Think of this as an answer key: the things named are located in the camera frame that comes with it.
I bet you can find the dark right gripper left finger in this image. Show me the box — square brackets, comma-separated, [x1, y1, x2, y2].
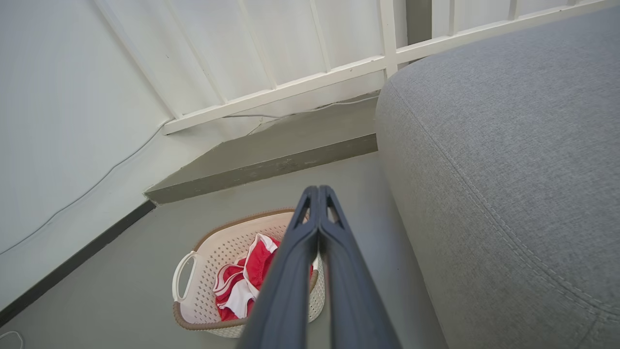
[237, 185, 321, 349]

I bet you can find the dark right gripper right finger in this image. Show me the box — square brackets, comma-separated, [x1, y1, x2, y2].
[318, 185, 403, 349]

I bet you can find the cream plastic laundry basket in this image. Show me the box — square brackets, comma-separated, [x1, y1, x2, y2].
[171, 207, 326, 339]

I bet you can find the red and white garment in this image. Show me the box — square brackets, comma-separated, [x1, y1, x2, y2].
[213, 233, 315, 322]

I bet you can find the grey concrete raised step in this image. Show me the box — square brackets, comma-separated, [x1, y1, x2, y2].
[144, 91, 380, 205]

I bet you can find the white wooden railing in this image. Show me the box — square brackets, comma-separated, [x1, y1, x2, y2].
[94, 0, 620, 136]

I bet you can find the grey fabric sofa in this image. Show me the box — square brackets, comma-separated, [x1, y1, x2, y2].
[375, 4, 620, 349]

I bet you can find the black baseboard strip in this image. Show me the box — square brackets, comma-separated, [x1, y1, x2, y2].
[0, 200, 157, 328]

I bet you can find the dark grey pillar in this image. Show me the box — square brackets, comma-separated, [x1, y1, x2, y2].
[405, 0, 433, 47]

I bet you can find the thin white wall cable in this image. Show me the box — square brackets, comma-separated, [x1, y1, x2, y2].
[0, 119, 171, 256]

